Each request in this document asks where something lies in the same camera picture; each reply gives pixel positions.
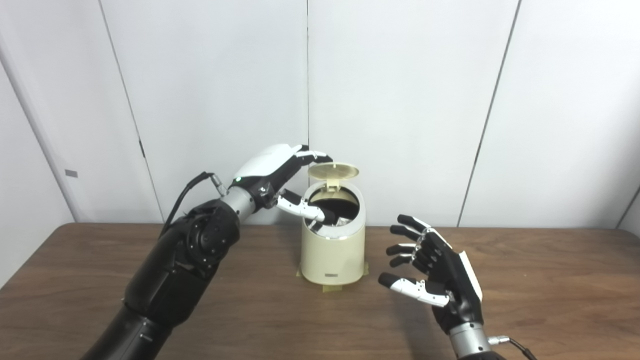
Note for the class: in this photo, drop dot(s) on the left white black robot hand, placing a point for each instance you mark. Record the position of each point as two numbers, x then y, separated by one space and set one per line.
265 165

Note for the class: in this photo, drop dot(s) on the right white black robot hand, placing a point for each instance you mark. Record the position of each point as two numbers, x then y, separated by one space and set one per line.
455 285

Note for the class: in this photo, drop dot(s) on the cream round bin lid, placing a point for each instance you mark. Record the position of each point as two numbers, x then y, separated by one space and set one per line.
333 171

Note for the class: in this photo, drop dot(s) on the white green milk carton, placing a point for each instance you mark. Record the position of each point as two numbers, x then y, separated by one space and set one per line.
344 221

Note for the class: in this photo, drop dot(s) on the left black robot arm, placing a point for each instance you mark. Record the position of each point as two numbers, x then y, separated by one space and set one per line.
180 270

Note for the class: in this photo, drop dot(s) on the cream-colored round bin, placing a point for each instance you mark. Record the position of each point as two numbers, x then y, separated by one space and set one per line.
332 255

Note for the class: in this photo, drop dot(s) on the black wall panel hinge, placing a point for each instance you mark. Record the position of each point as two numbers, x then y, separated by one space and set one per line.
142 149

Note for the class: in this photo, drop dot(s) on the grey wall label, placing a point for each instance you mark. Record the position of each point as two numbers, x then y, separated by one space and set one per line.
71 173

